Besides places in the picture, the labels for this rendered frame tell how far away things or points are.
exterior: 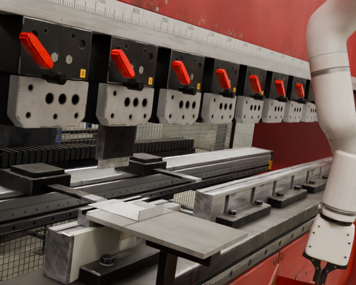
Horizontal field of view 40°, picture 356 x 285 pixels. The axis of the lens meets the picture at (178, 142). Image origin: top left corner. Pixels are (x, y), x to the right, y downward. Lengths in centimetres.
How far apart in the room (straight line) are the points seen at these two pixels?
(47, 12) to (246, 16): 71
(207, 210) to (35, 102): 75
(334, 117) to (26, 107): 70
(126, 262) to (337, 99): 59
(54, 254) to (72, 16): 44
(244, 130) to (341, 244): 792
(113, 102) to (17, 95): 22
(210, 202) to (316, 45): 52
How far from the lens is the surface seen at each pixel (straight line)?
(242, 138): 912
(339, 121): 118
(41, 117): 80
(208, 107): 124
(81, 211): 100
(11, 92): 78
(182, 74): 105
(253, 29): 144
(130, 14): 95
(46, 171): 115
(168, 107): 108
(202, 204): 141
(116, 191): 143
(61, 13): 82
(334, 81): 119
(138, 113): 99
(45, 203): 123
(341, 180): 119
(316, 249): 124
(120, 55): 87
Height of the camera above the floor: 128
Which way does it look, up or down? 7 degrees down
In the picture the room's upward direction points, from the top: 7 degrees clockwise
